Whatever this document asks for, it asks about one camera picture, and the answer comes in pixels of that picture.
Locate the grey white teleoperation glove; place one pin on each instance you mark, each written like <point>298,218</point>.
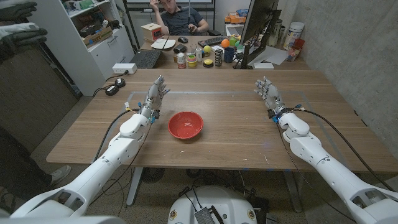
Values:
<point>21,37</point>
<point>18,11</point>

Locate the white table leg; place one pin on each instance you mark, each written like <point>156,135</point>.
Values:
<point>134,186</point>
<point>293,191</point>

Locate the orange ball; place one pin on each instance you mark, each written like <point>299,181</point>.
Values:
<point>225,43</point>

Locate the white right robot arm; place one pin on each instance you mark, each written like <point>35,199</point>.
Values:
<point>326,168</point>

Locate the black pouch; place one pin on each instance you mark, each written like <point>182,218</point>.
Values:
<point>180,48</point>

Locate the green toy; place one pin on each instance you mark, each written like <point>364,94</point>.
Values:
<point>233,41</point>

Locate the wooden office desk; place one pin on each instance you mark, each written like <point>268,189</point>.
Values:
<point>169,63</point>

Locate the yellow ball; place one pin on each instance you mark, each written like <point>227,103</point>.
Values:
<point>207,49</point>

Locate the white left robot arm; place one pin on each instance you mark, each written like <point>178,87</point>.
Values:
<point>102,165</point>

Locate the white round plate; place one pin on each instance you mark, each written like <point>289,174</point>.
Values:
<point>163,43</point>

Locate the white power strip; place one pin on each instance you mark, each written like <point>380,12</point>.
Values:
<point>124,68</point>

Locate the silver laptop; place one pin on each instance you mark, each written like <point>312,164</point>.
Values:
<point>234,30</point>

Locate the labelled tin can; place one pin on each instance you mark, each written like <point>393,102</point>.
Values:
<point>181,60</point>

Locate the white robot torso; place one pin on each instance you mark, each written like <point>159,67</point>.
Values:
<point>230,205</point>

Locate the red bowl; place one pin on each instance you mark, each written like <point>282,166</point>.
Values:
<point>185,125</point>

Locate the black computer mouse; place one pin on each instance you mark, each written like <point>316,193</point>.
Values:
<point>183,40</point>

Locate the cardboard box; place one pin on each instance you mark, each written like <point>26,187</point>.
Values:
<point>98,36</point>

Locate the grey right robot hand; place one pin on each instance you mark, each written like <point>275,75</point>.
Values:
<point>272,95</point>

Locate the black computer monitor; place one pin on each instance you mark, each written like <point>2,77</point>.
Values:
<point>258,18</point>

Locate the standing person with grey shoes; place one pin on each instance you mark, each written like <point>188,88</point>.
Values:
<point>60,174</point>

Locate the black keyboard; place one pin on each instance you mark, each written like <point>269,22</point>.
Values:
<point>213,41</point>

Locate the white paper sheets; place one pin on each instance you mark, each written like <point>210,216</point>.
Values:
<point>275,56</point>

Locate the black lettered block stack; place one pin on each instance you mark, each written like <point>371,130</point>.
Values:
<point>219,57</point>

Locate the black round fan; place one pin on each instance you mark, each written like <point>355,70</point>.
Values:
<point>153,175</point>

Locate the white labelled canister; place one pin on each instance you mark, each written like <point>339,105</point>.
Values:
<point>293,35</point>

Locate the dark blue mug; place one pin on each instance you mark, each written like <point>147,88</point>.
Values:
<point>229,55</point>

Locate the white slim can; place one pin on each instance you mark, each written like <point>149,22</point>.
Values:
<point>198,55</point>

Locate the wooden box with red panel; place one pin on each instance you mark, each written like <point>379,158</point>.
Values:
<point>150,32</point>

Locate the white shelf cabinet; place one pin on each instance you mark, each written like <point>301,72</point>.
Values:
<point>77,56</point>

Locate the white flat box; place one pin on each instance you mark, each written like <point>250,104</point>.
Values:
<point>263,66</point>

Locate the black office chair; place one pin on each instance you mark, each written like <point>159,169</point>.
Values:
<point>214,32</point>

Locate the black power adapter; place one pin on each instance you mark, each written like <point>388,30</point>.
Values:
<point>120,82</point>
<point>112,90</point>

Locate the green box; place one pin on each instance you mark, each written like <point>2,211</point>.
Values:
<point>87,4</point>

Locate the seated person in dark shirt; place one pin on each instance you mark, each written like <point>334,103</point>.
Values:
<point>180,20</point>

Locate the black laptop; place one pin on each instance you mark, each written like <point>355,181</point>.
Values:
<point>146,58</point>

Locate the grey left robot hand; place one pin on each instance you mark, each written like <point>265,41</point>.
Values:
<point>155,93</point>

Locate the red cup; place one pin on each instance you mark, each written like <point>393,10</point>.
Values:
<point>293,51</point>

